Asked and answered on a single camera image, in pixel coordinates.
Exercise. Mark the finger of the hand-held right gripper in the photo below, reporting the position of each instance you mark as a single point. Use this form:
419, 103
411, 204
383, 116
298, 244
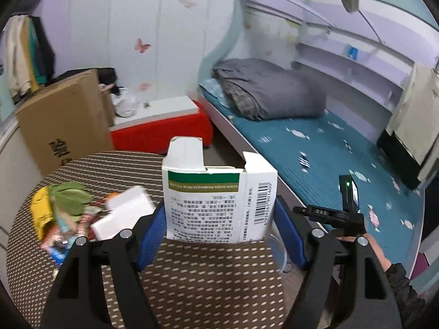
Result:
300, 209

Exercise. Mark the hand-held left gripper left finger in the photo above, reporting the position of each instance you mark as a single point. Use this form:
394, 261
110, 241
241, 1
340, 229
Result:
155, 236

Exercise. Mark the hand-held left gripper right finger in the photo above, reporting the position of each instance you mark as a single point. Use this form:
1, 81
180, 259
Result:
289, 236

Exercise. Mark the white medicine box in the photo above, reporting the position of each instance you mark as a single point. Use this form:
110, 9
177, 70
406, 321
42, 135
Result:
205, 209

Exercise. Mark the person's right forearm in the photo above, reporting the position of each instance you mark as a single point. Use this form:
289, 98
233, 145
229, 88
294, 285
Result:
404, 294

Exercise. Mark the person's right hand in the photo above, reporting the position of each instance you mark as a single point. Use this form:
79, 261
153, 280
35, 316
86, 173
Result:
377, 250

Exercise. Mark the white foam block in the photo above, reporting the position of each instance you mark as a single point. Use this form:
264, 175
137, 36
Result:
109, 226
128, 200

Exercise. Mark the teal patterned bed sheet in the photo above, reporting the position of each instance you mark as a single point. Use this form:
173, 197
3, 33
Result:
325, 157

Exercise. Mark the round patterned table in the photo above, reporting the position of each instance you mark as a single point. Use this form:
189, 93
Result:
205, 281

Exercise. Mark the black cloth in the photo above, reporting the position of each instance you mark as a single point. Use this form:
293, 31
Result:
398, 157

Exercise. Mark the red snack wrapper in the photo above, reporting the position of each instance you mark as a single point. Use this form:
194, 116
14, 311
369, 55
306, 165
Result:
82, 219

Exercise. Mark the green leaf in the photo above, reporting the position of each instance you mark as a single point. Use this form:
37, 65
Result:
72, 198

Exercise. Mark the blue packet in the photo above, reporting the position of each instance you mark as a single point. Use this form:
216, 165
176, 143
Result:
60, 255

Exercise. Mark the red storage bench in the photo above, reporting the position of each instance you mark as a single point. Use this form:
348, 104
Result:
161, 132

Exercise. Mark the yellow packet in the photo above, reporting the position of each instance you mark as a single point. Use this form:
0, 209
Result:
41, 212

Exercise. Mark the grey folded quilt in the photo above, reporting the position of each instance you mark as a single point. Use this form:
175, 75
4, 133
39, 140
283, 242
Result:
271, 89

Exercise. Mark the white plastic bag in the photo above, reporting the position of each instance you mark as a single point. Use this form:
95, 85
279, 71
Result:
125, 104

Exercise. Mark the large cardboard box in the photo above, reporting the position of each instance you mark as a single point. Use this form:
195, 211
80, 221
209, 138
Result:
65, 123

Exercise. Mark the blue striped pillow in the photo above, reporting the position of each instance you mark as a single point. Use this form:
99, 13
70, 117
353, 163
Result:
211, 90

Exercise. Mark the blue card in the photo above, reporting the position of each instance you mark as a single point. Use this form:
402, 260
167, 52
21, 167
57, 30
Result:
352, 52

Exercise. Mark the black bag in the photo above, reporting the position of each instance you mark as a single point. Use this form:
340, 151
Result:
108, 75

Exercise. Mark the beige clamp lamp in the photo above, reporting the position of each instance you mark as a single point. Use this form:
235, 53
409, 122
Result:
350, 2

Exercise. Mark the teal hanging garment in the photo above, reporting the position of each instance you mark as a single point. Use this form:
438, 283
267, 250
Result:
36, 58

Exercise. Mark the dark hanging garment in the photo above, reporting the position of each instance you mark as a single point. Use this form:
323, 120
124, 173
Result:
46, 48

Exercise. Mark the beige hanging garment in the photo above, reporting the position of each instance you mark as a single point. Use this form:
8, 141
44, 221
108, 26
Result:
17, 54

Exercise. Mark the white wall shelf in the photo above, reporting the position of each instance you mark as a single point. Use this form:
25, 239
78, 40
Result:
343, 65

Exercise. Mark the pale pink butterfly wall sticker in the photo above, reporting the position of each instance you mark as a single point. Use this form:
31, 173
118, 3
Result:
144, 85

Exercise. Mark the beige butterfly wall sticker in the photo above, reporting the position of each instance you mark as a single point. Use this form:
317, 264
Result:
187, 0

